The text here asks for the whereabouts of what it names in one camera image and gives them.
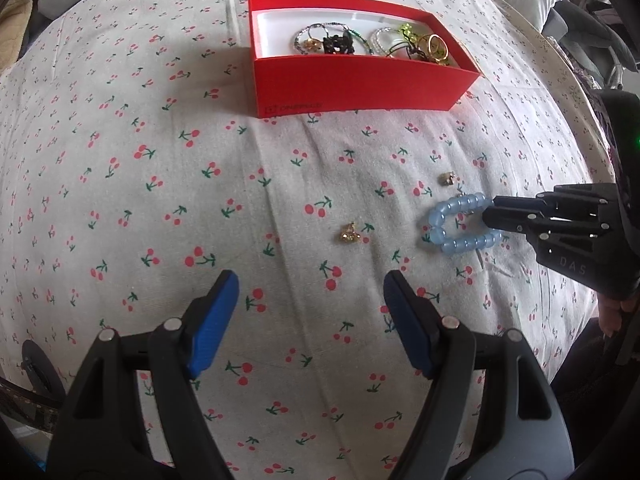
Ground light blue bead bracelet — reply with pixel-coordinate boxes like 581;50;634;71
426;190;504;257

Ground clear beaded bracelet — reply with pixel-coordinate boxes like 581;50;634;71
369;26;409;58

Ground yellow-green beaded cord bracelet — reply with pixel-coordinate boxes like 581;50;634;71
388;22;454;64

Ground red jewelry box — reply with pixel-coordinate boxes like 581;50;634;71
248;0;480;118

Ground small gold stud earring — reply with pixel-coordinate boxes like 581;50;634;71
438;172;454;186

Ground beige quilted blanket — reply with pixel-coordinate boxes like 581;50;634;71
0;0;34;72

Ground gold amber ring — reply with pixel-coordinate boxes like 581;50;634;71
416;32;450;65

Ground grey office chair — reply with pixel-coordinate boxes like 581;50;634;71
542;0;638;90

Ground cherry print bed sheet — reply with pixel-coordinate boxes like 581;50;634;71
1;0;612;479

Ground right hand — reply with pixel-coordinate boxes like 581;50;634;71
598;294;639;337

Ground black beaded ring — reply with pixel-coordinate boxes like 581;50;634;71
322;30;357;56

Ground multicolour beaded bracelet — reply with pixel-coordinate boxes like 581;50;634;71
292;20;374;58

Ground gold hoop earrings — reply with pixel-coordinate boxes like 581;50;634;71
300;38;323;54

